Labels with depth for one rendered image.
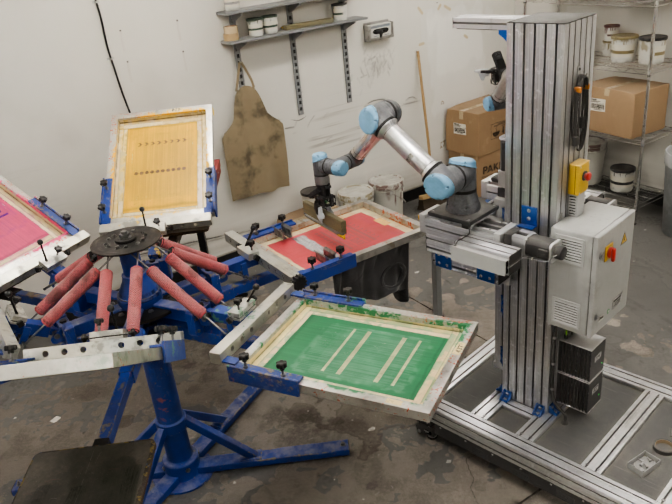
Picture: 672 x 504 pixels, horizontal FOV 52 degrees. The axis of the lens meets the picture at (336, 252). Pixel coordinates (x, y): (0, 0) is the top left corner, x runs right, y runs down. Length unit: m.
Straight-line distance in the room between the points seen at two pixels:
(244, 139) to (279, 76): 0.57
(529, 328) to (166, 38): 3.18
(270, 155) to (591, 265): 3.18
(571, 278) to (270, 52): 3.24
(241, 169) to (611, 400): 3.17
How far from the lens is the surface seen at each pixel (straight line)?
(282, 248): 3.55
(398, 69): 6.19
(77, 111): 4.98
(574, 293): 3.04
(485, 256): 2.85
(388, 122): 2.97
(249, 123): 5.40
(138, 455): 2.41
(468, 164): 2.95
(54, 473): 2.47
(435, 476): 3.51
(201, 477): 3.68
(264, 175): 5.52
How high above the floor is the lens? 2.44
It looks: 26 degrees down
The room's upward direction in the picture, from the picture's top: 6 degrees counter-clockwise
